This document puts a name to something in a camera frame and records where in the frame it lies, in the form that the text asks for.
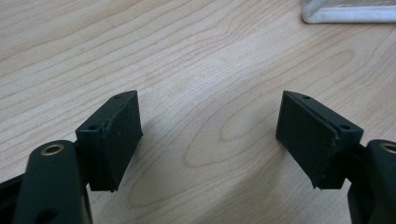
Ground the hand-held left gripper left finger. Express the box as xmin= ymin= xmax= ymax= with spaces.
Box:
xmin=75 ymin=90 xmax=144 ymax=191

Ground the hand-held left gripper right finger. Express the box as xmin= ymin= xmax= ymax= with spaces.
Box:
xmin=276 ymin=91 xmax=364 ymax=189

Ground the clear plastic bag white trim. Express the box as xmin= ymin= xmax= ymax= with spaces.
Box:
xmin=300 ymin=0 xmax=396 ymax=24

